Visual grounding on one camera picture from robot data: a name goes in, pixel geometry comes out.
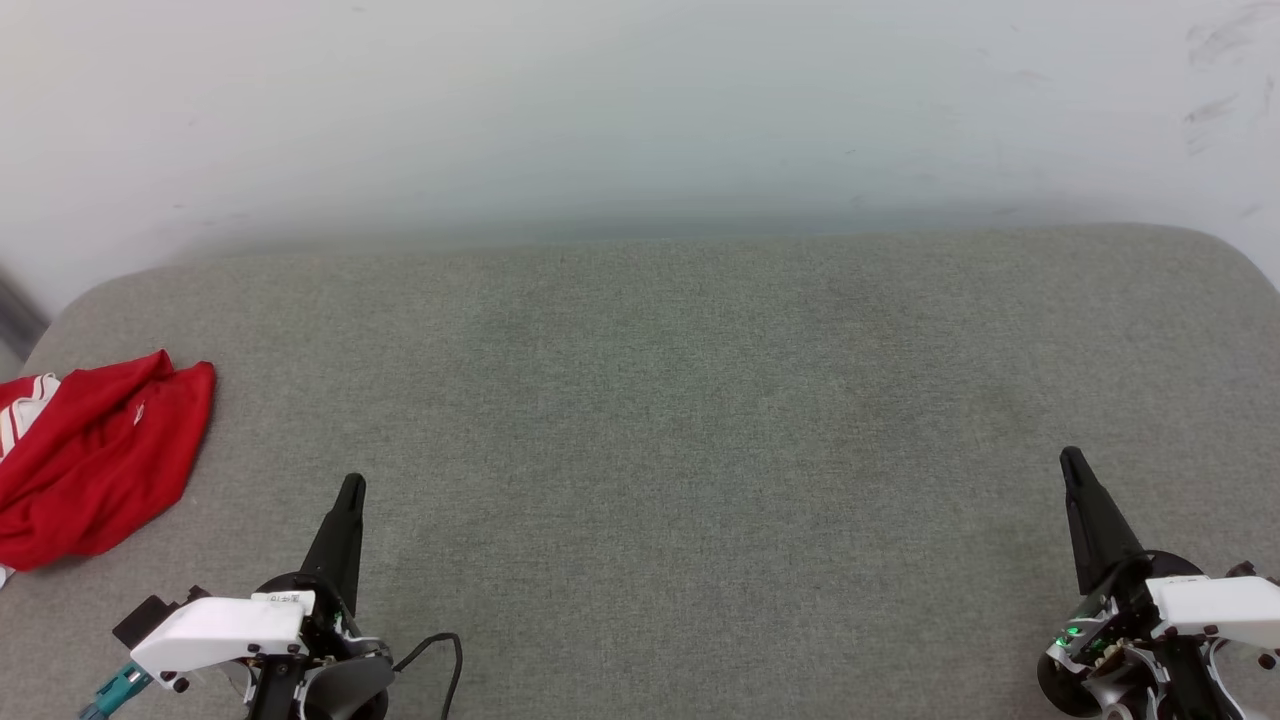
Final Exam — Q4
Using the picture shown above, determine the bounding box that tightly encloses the grey fabric sofa seat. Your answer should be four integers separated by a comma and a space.
0, 224, 1280, 720

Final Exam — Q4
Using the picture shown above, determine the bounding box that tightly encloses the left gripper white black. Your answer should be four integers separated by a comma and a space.
130, 473, 397, 720

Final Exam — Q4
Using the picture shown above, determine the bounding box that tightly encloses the red and white shirt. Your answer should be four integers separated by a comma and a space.
0, 349, 218, 587

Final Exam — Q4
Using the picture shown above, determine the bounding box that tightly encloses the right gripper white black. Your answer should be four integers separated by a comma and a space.
1036, 446, 1280, 720

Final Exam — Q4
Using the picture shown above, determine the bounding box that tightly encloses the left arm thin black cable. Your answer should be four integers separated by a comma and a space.
393, 631, 464, 720

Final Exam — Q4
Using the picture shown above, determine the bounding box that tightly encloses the left teal cable connector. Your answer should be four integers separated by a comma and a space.
79, 661, 153, 720

